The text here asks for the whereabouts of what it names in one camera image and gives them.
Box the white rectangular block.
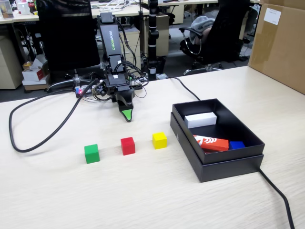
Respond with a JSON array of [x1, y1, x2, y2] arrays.
[[184, 111, 218, 129]]

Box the black office chair chrome arms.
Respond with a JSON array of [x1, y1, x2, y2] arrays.
[[178, 0, 253, 76]]

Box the red wooden cube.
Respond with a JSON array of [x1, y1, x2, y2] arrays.
[[120, 136, 136, 156]]

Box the orange box with white print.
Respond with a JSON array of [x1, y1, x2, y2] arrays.
[[192, 135, 230, 154]]

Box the yellow wooden cube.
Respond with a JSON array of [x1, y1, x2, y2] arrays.
[[152, 132, 168, 150]]

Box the large brown cardboard box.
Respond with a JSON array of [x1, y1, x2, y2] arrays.
[[247, 0, 305, 95]]

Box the green wooden cube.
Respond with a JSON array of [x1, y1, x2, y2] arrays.
[[84, 144, 101, 165]]

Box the black vertical pole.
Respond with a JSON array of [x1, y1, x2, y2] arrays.
[[147, 0, 159, 81]]

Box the black mesh office chair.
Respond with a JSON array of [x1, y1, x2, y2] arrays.
[[35, 0, 102, 93]]

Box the black open box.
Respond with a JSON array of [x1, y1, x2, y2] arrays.
[[170, 112, 264, 183]]

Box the controller board with red light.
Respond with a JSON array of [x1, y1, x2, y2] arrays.
[[75, 84, 96, 98]]

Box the white and red carton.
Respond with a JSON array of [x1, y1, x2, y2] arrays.
[[21, 66, 50, 83]]

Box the grey cloth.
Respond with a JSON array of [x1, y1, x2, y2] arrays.
[[190, 16, 216, 45]]

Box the thick black cable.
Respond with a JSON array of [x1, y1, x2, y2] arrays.
[[9, 80, 98, 153], [152, 76, 296, 229]]

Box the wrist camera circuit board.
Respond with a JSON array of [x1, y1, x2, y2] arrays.
[[91, 80, 107, 98]]

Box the beige office desk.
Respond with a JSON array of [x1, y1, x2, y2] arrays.
[[0, 10, 40, 24], [91, 3, 150, 18]]

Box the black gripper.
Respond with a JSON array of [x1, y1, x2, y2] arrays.
[[106, 83, 136, 123]]

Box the standing picture card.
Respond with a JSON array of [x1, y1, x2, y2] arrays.
[[0, 0, 14, 19]]

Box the blue wooden cube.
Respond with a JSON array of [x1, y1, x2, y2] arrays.
[[228, 141, 246, 150]]

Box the black cardboard box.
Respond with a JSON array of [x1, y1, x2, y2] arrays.
[[172, 98, 266, 165]]

